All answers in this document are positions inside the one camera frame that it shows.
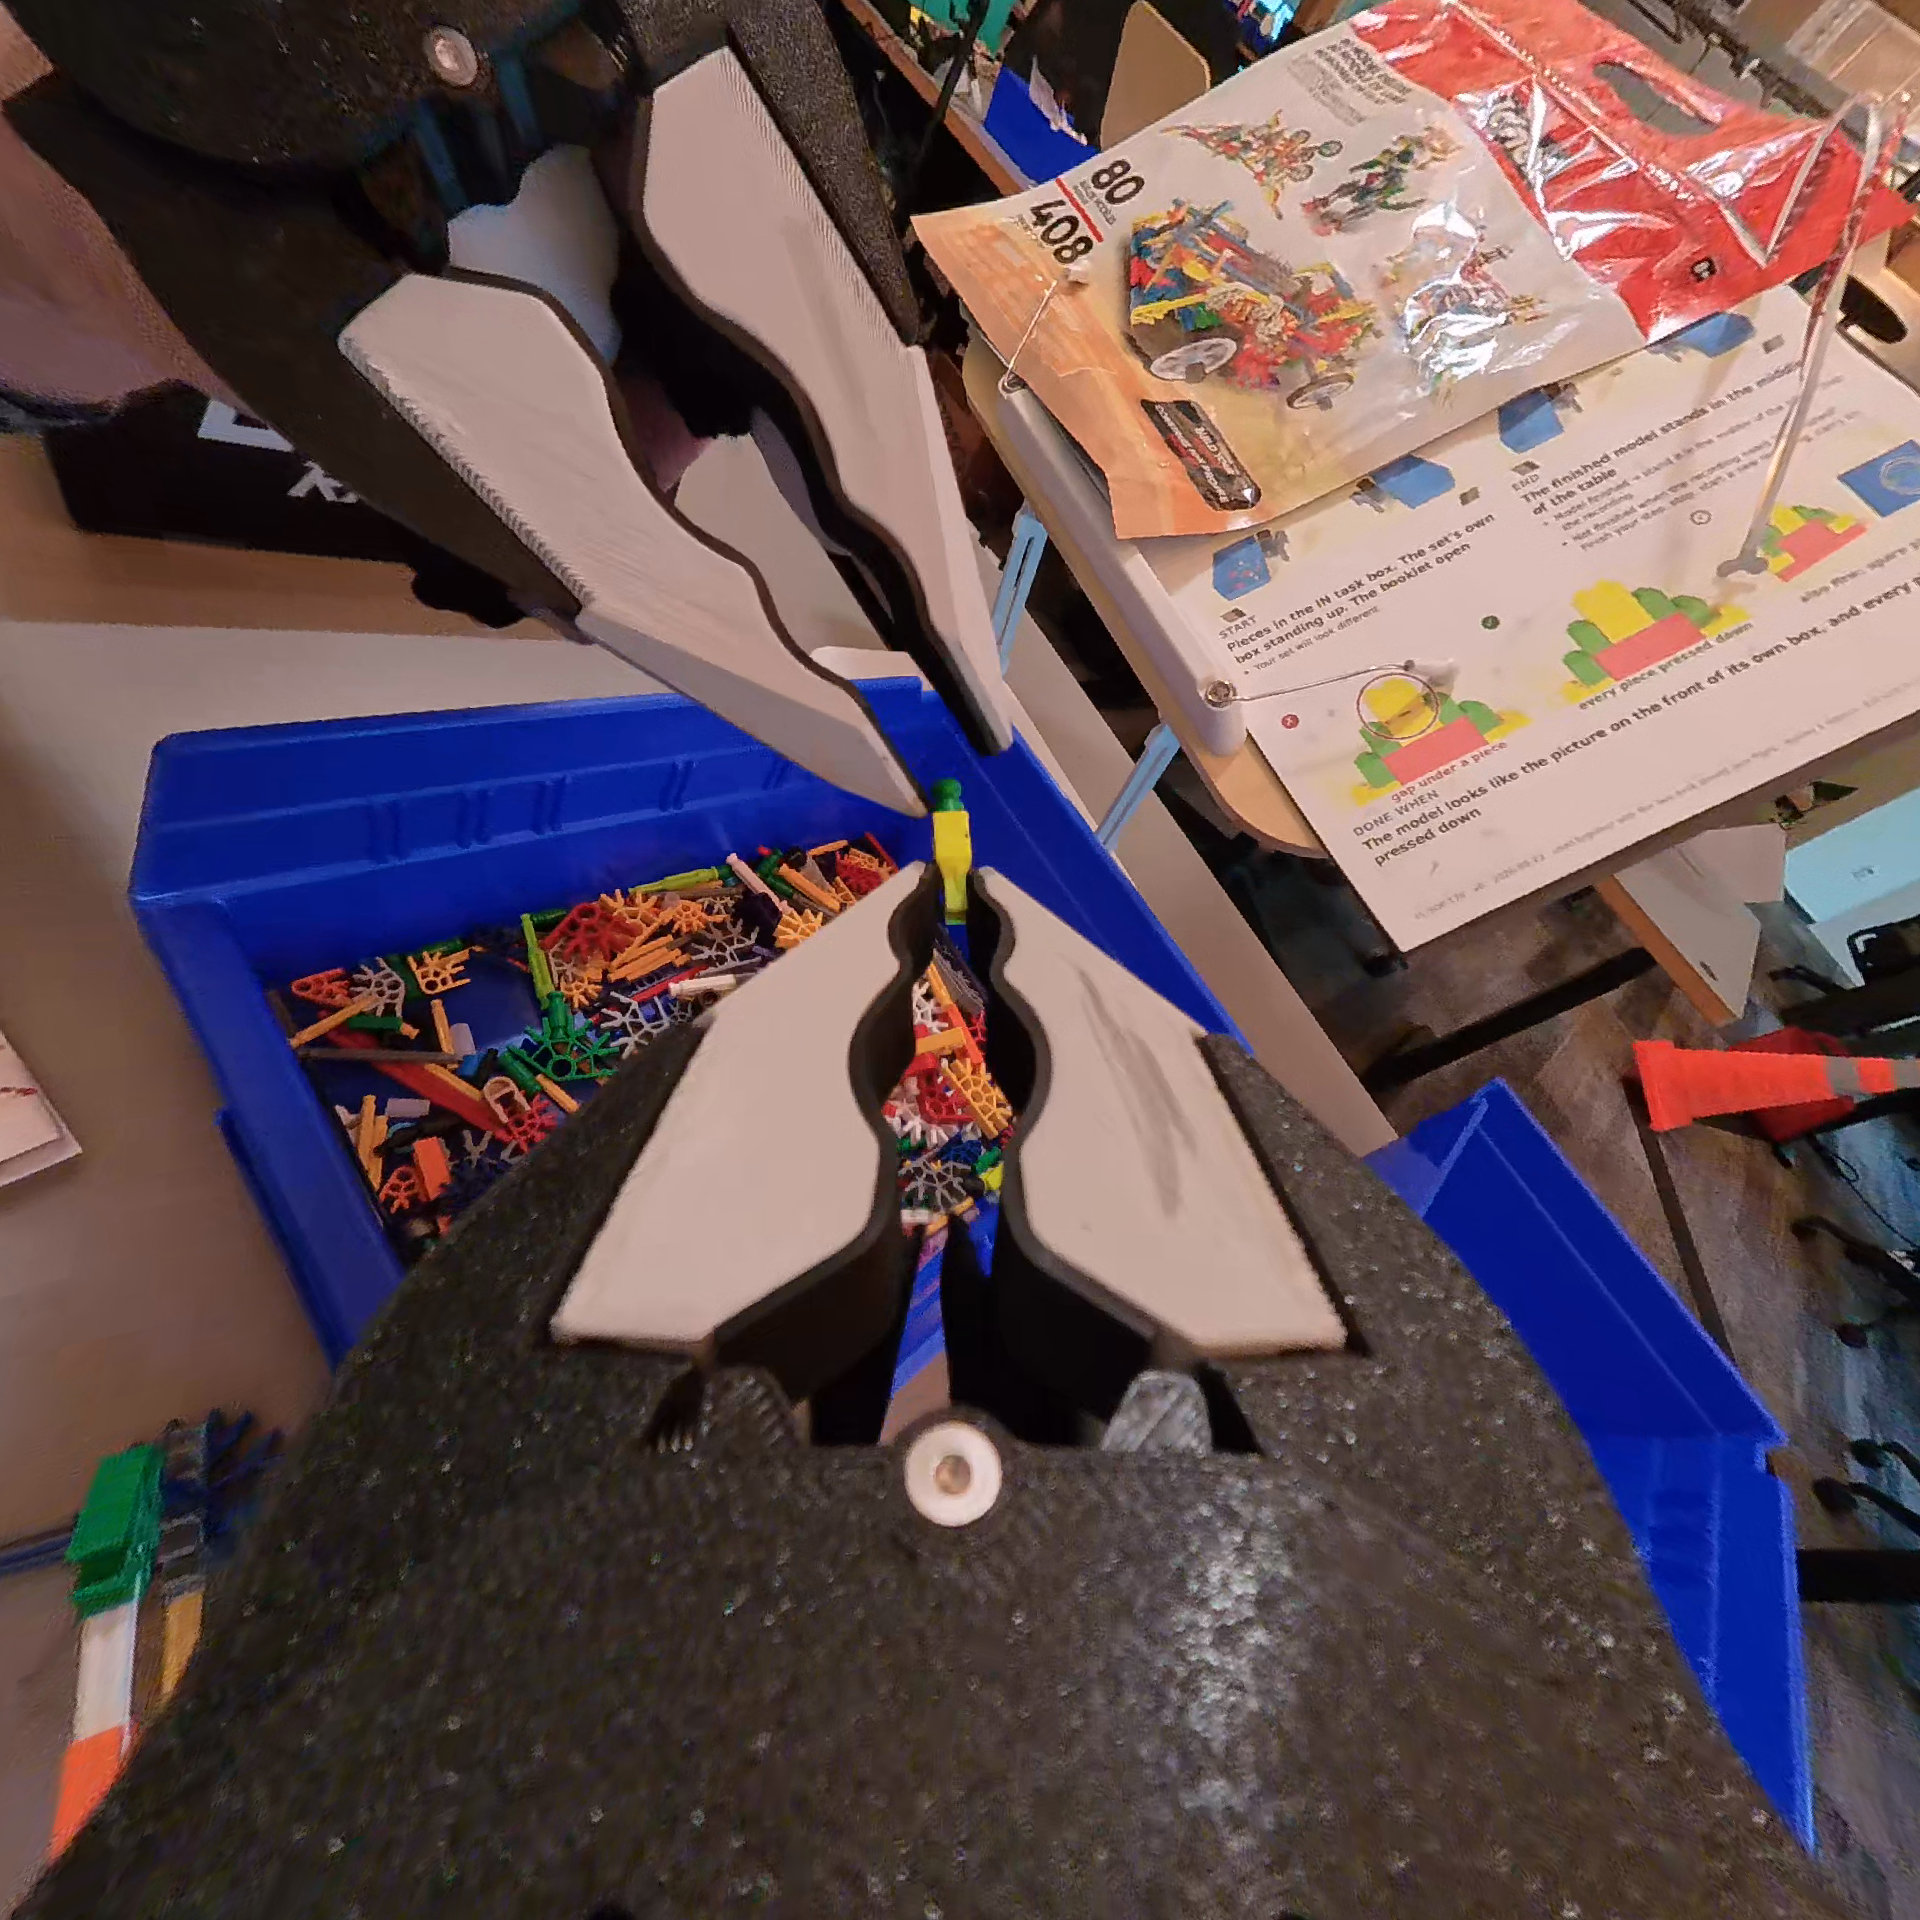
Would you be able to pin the toy set packaging bag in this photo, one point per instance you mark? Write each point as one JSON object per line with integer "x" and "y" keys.
{"x": 1350, "y": 226}

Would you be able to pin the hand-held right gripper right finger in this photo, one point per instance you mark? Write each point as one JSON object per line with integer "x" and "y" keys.
{"x": 1157, "y": 1172}

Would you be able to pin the blue yellow rod model frame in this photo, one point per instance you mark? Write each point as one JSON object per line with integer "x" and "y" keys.
{"x": 180, "y": 1636}

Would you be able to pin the yellow plastic connector piece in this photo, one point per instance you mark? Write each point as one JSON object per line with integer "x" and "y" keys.
{"x": 951, "y": 847}

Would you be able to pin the white board holder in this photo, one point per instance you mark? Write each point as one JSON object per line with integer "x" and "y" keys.
{"x": 1109, "y": 569}

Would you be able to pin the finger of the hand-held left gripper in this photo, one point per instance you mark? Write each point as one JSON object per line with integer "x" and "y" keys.
{"x": 796, "y": 272}
{"x": 526, "y": 435}

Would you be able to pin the wooden side table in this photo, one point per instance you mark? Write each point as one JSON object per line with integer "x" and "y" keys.
{"x": 1268, "y": 805}

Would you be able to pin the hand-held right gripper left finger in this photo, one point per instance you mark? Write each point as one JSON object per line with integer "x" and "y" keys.
{"x": 721, "y": 1172}

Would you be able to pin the pile of colourful construction pieces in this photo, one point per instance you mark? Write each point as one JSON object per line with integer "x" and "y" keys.
{"x": 631, "y": 960}

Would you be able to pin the person's left forearm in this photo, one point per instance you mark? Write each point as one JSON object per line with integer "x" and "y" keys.
{"x": 67, "y": 286}

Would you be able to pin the model instruction booklet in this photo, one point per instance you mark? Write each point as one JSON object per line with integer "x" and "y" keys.
{"x": 25, "y": 1111}

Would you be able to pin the black printed box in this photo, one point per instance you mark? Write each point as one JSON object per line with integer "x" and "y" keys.
{"x": 180, "y": 481}

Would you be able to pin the white instruction board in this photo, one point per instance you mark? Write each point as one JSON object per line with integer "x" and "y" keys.
{"x": 1575, "y": 705}

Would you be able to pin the orange grey striped cone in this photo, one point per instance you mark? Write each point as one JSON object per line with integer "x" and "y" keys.
{"x": 1724, "y": 1085}

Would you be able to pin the blue plastic storage bin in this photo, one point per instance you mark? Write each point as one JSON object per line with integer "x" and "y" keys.
{"x": 1619, "y": 1350}
{"x": 449, "y": 782}

